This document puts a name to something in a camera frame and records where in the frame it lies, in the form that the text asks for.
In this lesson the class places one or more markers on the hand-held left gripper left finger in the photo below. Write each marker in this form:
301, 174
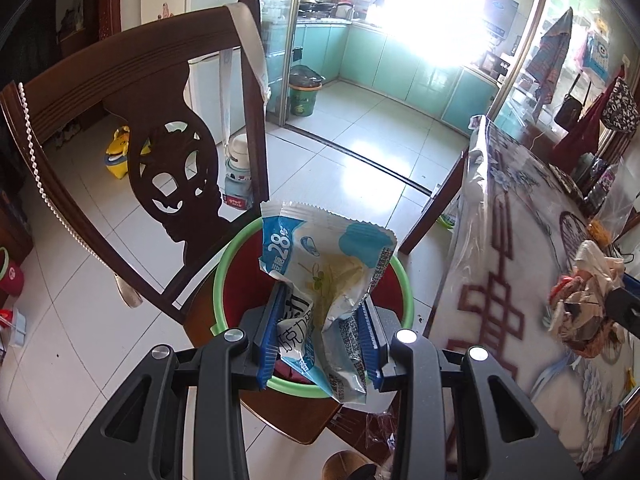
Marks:
270, 332

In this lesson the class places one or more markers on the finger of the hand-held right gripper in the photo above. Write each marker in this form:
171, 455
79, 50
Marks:
625, 310

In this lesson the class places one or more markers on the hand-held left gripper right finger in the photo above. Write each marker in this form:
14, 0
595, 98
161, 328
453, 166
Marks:
372, 347

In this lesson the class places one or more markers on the brown paper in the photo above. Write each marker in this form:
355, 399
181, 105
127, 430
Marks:
582, 300

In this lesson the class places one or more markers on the green rimmed red basin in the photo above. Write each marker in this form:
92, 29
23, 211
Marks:
240, 280

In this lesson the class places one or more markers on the blue and white snack packet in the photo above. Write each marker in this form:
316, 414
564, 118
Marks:
320, 260

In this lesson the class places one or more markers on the green trash bin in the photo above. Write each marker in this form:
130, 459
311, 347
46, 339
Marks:
305, 95

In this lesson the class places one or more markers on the clear plastic wrapper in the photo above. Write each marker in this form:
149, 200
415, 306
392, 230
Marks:
382, 435

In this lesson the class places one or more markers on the clear bag of orange snacks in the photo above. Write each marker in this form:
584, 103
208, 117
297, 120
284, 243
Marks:
612, 210

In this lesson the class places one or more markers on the colourful picture book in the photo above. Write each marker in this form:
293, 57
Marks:
625, 425

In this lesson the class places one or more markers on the brown round stool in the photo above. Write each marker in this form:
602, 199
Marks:
345, 467

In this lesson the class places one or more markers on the table with patterned cloth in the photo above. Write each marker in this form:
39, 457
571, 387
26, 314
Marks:
505, 260

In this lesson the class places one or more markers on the wooden table leg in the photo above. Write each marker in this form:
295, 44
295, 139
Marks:
435, 200

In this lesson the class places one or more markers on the white bottle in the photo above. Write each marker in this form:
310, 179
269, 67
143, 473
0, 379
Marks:
239, 175

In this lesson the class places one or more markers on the red hanging garment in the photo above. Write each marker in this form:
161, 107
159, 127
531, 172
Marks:
582, 135

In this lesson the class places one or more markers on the floral hanging bag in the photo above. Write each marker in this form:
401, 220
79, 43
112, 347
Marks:
622, 102

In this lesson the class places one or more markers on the dark handbag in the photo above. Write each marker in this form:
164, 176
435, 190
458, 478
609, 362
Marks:
569, 110

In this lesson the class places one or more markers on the yellow toy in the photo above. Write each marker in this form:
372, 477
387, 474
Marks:
117, 152

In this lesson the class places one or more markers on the light blue box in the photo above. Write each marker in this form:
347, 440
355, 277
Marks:
15, 327

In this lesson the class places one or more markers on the plaid hanging cloth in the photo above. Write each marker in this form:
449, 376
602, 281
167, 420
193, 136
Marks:
550, 60

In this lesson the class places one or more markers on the teal kitchen cabinets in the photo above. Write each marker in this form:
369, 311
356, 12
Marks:
390, 70

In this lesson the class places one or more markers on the carved wooden chair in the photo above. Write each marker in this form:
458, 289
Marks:
125, 75

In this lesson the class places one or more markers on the white water heater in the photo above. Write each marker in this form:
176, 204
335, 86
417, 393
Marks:
500, 12

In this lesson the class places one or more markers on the metal kettle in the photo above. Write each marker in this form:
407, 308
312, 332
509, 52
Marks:
344, 11

